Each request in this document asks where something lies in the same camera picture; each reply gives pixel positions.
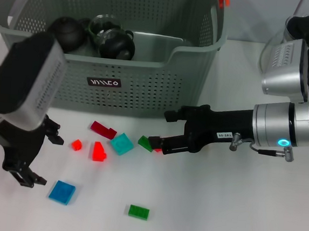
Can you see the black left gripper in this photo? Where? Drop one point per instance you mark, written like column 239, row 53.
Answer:
column 19, row 147

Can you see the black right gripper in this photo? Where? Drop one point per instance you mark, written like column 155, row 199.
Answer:
column 215, row 129

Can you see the blue square block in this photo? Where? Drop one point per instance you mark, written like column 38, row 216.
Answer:
column 62, row 192

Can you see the bright green block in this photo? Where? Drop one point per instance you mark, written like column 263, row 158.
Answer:
column 138, row 212

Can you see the small red block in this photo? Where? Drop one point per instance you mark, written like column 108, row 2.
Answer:
column 77, row 144
column 157, row 150

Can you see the dark green block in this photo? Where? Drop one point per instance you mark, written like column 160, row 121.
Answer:
column 144, row 143

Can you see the teal square block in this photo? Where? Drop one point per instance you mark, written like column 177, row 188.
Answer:
column 122, row 143

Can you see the grey perforated storage bin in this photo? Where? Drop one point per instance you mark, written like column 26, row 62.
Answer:
column 132, row 92

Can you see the red slope block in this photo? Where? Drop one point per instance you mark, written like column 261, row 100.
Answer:
column 98, row 151

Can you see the dark red long block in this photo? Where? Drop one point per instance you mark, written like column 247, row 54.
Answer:
column 102, row 129

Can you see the black clay teapot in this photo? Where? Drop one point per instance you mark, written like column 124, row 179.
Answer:
column 69, row 32

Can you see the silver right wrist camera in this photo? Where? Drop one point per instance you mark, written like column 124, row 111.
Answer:
column 282, row 75

